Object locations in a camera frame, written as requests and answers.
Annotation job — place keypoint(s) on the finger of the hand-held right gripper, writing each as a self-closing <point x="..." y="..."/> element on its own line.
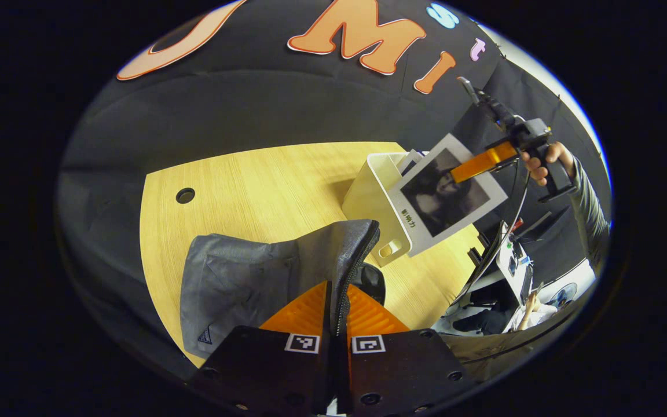
<point x="484" y="162"/>

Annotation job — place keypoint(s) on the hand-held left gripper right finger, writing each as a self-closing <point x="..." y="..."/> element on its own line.
<point x="409" y="370"/>

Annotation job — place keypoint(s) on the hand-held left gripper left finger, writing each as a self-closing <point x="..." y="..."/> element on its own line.
<point x="258" y="370"/>

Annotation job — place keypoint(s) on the white portrait cover book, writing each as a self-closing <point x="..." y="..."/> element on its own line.
<point x="443" y="200"/>

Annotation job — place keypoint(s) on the grey schoolbag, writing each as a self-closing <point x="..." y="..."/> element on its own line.
<point x="241" y="278"/>

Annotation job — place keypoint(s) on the white bookshelf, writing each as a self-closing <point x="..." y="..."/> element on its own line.
<point x="371" y="197"/>

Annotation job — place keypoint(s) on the cluttered white desk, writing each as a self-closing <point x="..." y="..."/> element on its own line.
<point x="510" y="260"/>

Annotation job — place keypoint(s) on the black backdrop cloth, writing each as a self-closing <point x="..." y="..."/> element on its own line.
<point x="252" y="110"/>

